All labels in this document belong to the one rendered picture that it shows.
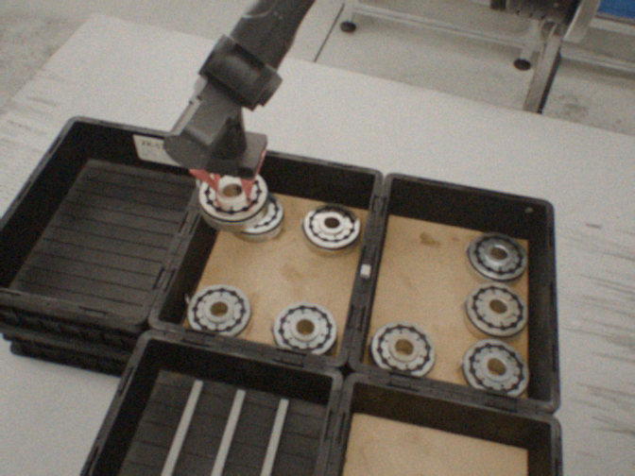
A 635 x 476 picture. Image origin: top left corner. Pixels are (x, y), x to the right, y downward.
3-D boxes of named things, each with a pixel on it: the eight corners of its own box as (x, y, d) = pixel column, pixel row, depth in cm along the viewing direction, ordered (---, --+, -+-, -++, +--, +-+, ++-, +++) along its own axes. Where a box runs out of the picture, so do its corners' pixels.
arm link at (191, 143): (287, 73, 74) (227, 27, 72) (250, 138, 67) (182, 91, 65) (246, 123, 83) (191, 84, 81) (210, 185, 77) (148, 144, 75)
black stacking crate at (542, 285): (378, 213, 121) (386, 173, 112) (532, 242, 119) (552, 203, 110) (341, 402, 97) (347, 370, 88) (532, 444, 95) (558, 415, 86)
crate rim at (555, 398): (384, 178, 114) (386, 170, 112) (550, 209, 111) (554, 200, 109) (345, 377, 90) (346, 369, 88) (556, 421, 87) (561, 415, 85)
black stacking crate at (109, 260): (88, 159, 127) (73, 116, 118) (228, 185, 124) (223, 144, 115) (-15, 325, 103) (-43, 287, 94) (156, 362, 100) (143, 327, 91)
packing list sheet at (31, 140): (1, 110, 151) (1, 110, 150) (87, 133, 147) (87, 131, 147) (-93, 209, 131) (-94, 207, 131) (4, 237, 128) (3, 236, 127)
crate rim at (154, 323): (225, 150, 117) (224, 141, 115) (384, 178, 114) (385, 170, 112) (146, 334, 93) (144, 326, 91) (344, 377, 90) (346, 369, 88)
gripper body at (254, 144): (256, 178, 84) (251, 138, 78) (184, 164, 86) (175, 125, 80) (268, 144, 88) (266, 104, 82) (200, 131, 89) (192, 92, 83)
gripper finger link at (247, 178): (257, 214, 91) (252, 171, 83) (210, 205, 92) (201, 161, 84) (269, 179, 95) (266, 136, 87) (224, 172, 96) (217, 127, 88)
